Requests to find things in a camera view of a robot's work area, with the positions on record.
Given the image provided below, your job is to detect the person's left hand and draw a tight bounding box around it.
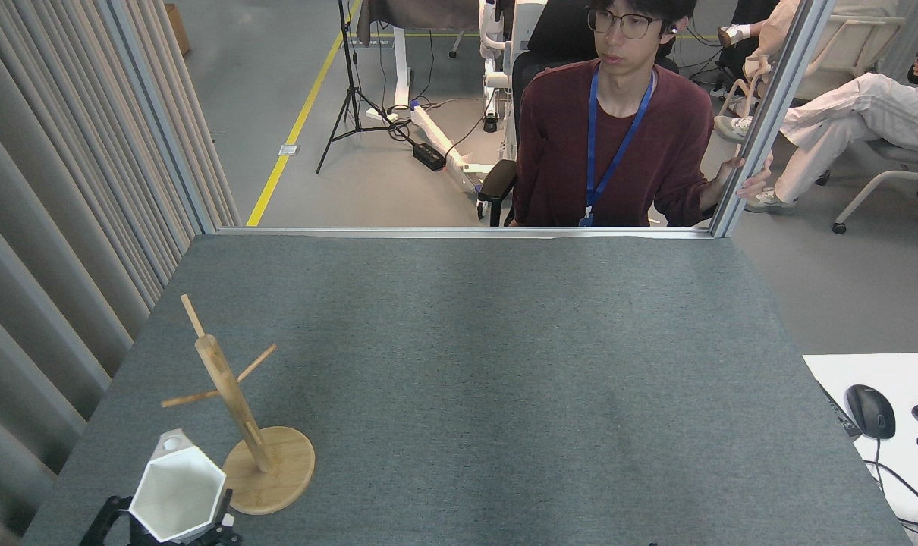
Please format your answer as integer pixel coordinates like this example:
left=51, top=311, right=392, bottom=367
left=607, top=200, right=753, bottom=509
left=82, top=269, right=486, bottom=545
left=721, top=150, right=775, bottom=199

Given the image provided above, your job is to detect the black power strip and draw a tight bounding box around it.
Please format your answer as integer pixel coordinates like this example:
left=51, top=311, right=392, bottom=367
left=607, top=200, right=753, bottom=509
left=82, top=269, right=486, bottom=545
left=413, top=142, right=447, bottom=172

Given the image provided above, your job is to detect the white hexagonal cup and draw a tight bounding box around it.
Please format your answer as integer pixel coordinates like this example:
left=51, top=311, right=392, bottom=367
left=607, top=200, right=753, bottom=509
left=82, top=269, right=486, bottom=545
left=127, top=429, right=228, bottom=544

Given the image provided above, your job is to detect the black office chair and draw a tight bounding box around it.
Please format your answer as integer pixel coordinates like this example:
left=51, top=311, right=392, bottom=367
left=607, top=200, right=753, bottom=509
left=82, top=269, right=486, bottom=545
left=476, top=0, right=680, bottom=228

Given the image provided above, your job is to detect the blue lanyard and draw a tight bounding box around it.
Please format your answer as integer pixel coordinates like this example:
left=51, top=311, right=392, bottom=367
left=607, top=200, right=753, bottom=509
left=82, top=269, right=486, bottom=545
left=579, top=64, right=655, bottom=227

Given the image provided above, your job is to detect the white standing desk frame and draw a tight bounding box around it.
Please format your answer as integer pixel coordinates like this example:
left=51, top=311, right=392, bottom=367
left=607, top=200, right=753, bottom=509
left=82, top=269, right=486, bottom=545
left=357, top=0, right=484, bottom=194

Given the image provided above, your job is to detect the brown cardboard box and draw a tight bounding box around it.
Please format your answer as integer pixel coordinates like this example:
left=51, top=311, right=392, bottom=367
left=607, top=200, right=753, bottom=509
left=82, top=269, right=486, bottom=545
left=163, top=4, right=192, bottom=58

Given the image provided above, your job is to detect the black mouse cable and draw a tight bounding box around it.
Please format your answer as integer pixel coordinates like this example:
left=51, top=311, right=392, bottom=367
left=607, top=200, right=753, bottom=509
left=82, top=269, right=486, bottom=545
left=861, top=438, right=918, bottom=538

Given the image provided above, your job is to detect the silver table rail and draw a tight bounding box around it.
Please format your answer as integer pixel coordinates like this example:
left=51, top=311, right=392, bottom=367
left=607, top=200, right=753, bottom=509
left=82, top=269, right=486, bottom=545
left=216, top=226, right=714, bottom=240

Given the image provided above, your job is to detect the black computer mouse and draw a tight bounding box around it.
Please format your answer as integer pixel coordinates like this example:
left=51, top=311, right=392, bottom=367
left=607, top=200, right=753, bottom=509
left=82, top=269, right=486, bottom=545
left=844, top=384, right=897, bottom=441

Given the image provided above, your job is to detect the silver frame post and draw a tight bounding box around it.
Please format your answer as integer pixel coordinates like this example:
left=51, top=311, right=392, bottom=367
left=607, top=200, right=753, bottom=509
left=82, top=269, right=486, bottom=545
left=708, top=0, right=839, bottom=239
left=95, top=0, right=218, bottom=236

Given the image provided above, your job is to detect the grey pleated curtain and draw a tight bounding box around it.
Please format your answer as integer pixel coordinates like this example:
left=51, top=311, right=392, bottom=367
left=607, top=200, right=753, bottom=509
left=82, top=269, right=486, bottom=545
left=0, top=0, right=241, bottom=546

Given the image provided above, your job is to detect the white chair on wheels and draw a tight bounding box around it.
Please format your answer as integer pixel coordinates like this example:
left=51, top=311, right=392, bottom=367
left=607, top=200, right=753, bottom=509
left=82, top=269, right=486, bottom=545
left=793, top=15, right=918, bottom=234

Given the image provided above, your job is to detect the black flat device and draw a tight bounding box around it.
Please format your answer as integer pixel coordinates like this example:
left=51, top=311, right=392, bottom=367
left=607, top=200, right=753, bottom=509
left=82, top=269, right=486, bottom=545
left=817, top=381, right=862, bottom=439

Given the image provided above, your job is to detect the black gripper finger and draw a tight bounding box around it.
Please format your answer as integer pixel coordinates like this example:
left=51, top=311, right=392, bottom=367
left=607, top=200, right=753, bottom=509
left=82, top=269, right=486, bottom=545
left=78, top=494, right=135, bottom=546
left=193, top=489, right=244, bottom=546

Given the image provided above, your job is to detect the wooden cup rack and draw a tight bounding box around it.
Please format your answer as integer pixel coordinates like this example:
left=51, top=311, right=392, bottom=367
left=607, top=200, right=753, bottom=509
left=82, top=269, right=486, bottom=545
left=161, top=294, right=316, bottom=516

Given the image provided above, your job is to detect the white side desk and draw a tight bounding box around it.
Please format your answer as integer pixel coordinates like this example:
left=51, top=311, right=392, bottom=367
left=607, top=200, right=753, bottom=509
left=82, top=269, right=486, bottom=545
left=803, top=353, right=918, bottom=546

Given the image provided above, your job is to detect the person in white trousers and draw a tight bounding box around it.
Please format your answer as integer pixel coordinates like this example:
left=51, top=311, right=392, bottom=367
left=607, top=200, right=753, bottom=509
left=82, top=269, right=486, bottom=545
left=713, top=45, right=918, bottom=215

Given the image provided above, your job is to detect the black tripod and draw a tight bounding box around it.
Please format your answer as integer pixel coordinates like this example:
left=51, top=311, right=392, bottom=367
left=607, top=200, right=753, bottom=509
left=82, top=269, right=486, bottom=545
left=315, top=0, right=414, bottom=175

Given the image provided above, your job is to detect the white stand on wheels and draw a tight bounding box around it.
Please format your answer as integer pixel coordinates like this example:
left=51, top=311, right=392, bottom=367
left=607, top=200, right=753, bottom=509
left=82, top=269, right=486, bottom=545
left=478, top=0, right=547, bottom=133

